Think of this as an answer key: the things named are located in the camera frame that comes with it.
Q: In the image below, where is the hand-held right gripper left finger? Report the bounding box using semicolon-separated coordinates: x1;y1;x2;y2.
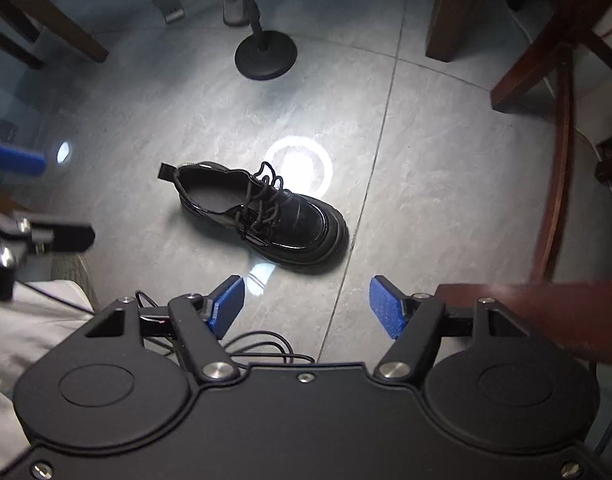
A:
83;275;247;386

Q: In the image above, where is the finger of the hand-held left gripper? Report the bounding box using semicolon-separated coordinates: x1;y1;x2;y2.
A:
0;142;49;179
0;203;96;302

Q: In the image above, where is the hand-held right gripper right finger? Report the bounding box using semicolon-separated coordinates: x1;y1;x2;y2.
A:
370;275;532;386

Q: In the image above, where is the black shoelace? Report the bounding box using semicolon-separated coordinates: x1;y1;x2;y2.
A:
235;161;287;247

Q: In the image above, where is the black glossy leather shoe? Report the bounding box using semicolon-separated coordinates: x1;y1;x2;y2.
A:
158;160;348;276

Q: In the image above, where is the person's white pants leg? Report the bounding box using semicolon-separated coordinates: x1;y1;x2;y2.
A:
0;279;97;473

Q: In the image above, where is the brown wooden chair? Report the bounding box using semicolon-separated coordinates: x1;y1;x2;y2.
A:
0;0;111;72

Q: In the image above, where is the dark red wooden chair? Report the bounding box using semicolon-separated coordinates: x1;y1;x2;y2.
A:
435;0;612;367

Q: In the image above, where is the black round-base stand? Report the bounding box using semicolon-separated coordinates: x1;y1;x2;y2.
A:
234;0;298;81

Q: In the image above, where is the white box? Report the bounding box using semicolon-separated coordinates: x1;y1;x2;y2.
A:
571;2;612;143

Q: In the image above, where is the brown wooden table leg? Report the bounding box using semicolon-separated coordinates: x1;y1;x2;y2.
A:
426;0;488;64

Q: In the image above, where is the black braided cable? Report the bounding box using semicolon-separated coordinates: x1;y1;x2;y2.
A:
23;282;94;317
134;290;317;367

